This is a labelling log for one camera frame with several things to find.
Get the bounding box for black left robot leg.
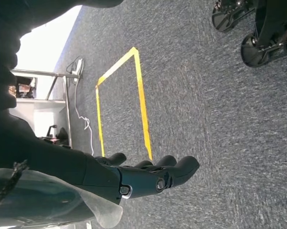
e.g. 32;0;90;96
211;0;256;33

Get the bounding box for black right robot leg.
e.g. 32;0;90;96
240;0;287;69

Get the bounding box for black braided cable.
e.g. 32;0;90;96
0;159;29;212

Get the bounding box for white floor cable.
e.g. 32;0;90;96
74;79;95;156

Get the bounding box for yellow floor tape square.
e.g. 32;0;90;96
96;46;154;162

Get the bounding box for white desk chrome legs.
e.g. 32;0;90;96
8;68;74;149

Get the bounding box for black robot leg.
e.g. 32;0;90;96
211;0;256;33
240;0;287;69

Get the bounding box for white power strip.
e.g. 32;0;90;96
72;58;84;84

